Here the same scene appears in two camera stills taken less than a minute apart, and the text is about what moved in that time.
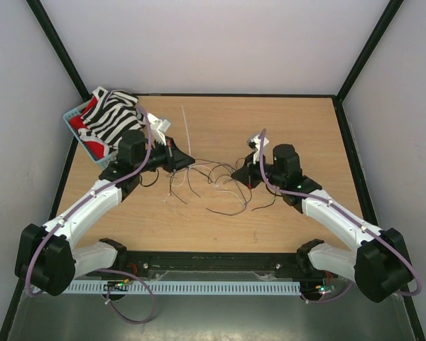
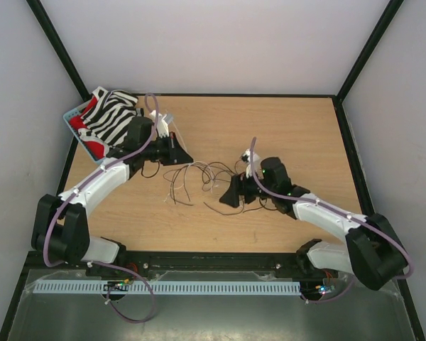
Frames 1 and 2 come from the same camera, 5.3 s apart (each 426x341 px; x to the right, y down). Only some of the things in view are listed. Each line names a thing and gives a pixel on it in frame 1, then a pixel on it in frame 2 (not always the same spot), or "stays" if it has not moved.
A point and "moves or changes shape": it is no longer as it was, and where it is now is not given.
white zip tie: x=186 y=131 -> x=192 y=162
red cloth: x=79 y=122 stays
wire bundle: x=212 y=180 moves or changes shape
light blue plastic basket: x=103 y=163 stays
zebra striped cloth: x=113 y=113 stays
